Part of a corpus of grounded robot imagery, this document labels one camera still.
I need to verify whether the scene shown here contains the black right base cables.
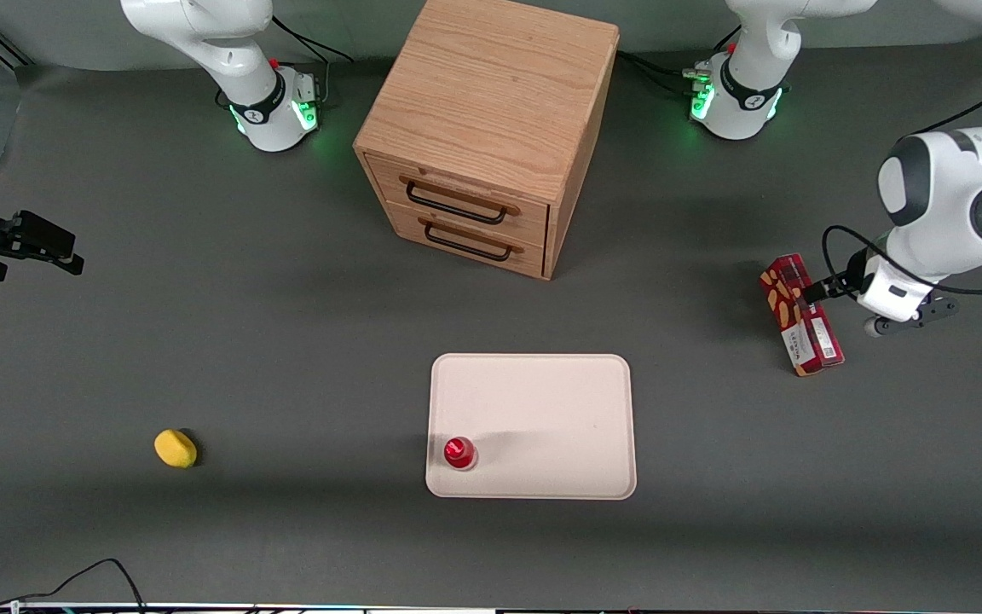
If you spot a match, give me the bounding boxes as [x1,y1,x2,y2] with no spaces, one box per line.
[217,15,355,110]

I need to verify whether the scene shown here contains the black metal drawer handle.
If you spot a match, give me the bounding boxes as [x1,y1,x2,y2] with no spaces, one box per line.
[419,217,524,263]
[399,174,522,226]

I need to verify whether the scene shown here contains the wooden drawer front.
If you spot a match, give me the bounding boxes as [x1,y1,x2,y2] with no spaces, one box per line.
[384,201,548,279]
[367,153,552,249]

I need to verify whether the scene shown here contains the cream plastic tray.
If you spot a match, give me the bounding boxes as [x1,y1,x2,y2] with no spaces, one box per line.
[425,353,638,501]

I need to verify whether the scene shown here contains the black left base cables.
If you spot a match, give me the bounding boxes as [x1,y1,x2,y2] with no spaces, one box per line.
[616,26,743,96]

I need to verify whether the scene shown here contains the black loose cable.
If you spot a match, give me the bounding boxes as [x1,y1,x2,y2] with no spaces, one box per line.
[0,558,147,614]

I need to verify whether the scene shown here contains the wooden two-drawer cabinet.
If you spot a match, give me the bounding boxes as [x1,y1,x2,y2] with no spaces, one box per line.
[353,0,621,281]

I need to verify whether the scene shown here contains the small red cup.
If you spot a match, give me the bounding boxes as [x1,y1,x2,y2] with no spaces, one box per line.
[443,436,479,472]

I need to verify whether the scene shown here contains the red cookie box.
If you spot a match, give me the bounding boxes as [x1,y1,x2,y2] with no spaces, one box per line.
[759,253,846,378]

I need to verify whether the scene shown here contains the black base cables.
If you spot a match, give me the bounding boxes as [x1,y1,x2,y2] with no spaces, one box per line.
[616,26,743,96]
[217,15,355,110]

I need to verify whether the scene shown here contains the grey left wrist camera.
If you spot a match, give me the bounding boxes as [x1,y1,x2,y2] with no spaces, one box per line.
[864,297,961,339]

